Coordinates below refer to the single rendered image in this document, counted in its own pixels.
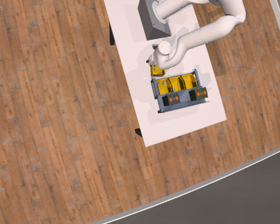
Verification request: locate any dark grey metal shelf rack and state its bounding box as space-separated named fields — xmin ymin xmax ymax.
xmin=151 ymin=69 xmax=210 ymax=113

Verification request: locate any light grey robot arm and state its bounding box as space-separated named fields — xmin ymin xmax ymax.
xmin=152 ymin=0 xmax=246 ymax=70

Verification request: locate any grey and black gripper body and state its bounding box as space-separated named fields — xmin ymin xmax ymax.
xmin=148 ymin=55 xmax=158 ymax=65

